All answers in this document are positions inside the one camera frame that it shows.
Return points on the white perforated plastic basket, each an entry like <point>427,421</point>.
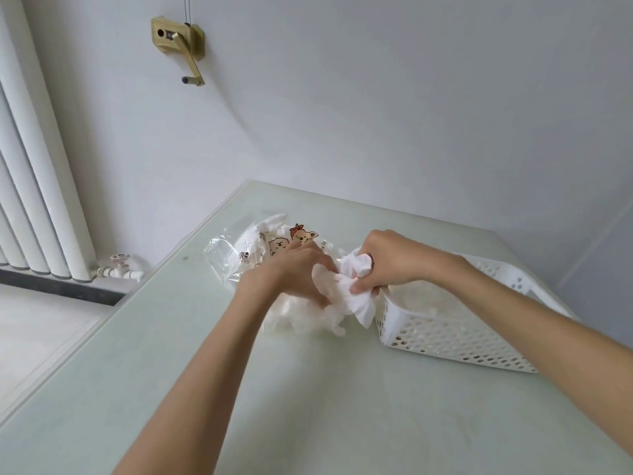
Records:
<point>435,336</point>

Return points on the person's left forearm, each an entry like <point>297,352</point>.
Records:
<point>188,395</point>

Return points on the person's right hand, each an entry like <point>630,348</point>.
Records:
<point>400,262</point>

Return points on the white radiator valve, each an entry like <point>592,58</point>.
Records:
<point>118,269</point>

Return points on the clear bear-print plastic bag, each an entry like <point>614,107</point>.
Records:
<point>222,252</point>

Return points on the person's right forearm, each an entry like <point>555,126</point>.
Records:
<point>544,341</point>

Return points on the person's left hand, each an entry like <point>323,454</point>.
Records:
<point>287,277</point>

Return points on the white cotton glove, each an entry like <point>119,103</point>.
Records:
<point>351,286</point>

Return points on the brass wall crank winch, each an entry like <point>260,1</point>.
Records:
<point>190,37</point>

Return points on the white column radiator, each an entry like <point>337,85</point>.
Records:
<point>39,168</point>

